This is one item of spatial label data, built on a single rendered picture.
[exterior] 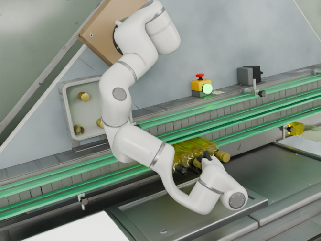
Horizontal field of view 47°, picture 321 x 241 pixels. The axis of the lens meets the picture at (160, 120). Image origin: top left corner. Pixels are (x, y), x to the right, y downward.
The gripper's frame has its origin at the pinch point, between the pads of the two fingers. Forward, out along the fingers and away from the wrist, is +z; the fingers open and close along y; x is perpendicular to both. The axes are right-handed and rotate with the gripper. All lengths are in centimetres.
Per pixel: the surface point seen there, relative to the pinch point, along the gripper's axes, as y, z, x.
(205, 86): 19.4, 38.5, -16.8
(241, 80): 17, 51, -40
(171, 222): -14.3, -8.1, 15.2
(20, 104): 17, 83, 68
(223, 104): 12.8, 28.2, -20.8
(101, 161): 2.4, 15.9, 33.6
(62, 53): 39, 90, 43
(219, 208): -14.0, -7.4, -2.4
